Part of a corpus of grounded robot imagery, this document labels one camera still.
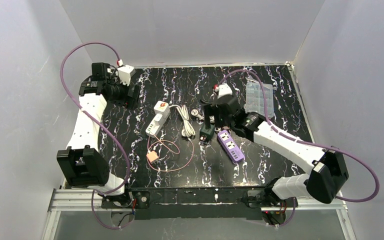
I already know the white tiger power strip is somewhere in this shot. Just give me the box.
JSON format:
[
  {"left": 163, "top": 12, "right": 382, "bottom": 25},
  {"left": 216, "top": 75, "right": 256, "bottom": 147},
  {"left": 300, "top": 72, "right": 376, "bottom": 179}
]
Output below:
[{"left": 145, "top": 100, "right": 170, "bottom": 138}]

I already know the white USB charger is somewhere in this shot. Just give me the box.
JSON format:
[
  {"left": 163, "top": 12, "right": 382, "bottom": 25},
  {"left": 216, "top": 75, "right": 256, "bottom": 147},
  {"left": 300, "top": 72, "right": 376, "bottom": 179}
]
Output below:
[{"left": 152, "top": 113, "right": 163, "bottom": 126}]

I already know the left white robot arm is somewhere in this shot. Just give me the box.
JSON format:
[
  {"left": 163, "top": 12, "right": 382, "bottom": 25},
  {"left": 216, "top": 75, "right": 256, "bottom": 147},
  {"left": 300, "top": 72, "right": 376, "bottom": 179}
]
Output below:
[{"left": 56, "top": 62, "right": 140, "bottom": 196}]

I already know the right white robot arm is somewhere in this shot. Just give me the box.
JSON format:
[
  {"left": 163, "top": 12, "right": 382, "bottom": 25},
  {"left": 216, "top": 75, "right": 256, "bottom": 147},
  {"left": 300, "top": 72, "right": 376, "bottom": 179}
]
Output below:
[{"left": 200, "top": 95, "right": 349, "bottom": 205}]

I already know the green power adapter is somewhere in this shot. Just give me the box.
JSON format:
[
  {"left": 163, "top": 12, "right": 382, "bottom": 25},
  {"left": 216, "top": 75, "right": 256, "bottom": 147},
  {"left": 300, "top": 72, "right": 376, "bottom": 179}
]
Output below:
[{"left": 199, "top": 123, "right": 215, "bottom": 143}]

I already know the clear plastic parts box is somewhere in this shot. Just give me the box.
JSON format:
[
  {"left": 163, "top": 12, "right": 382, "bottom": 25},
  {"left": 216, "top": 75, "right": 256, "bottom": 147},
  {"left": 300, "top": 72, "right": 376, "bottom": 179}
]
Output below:
[{"left": 244, "top": 77, "right": 275, "bottom": 118}]

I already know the purple power strip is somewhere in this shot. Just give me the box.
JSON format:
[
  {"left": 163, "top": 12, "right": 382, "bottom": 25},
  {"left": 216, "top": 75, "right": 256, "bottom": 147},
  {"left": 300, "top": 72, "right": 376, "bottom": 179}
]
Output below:
[{"left": 217, "top": 130, "right": 245, "bottom": 164}]

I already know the white plug with cord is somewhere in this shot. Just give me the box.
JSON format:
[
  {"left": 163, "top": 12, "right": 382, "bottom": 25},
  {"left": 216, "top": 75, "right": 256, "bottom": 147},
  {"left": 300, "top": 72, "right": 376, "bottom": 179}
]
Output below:
[{"left": 190, "top": 109, "right": 205, "bottom": 121}]

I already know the white coiled power cord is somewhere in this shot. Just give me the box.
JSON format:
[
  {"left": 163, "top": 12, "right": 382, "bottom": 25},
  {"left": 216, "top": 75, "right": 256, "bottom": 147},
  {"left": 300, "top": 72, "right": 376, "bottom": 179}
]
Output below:
[{"left": 169, "top": 104, "right": 196, "bottom": 139}]

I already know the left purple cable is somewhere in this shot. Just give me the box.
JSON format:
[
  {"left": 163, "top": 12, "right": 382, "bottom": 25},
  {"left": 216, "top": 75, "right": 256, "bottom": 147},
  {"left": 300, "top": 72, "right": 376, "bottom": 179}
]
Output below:
[{"left": 60, "top": 41, "right": 137, "bottom": 230}]

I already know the purple cable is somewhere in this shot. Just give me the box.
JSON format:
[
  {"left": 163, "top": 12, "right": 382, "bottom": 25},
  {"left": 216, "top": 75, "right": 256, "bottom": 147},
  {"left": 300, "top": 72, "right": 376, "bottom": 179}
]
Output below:
[
  {"left": 60, "top": 41, "right": 137, "bottom": 230},
  {"left": 217, "top": 69, "right": 380, "bottom": 227}
]

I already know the pink charger with cable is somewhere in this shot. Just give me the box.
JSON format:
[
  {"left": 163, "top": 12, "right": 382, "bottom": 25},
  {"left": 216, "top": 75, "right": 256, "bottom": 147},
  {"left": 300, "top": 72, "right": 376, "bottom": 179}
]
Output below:
[{"left": 145, "top": 137, "right": 195, "bottom": 173}]

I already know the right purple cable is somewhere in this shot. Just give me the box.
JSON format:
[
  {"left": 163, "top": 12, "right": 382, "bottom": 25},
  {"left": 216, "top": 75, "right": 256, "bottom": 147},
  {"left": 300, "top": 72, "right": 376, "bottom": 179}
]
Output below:
[{"left": 217, "top": 69, "right": 380, "bottom": 227}]

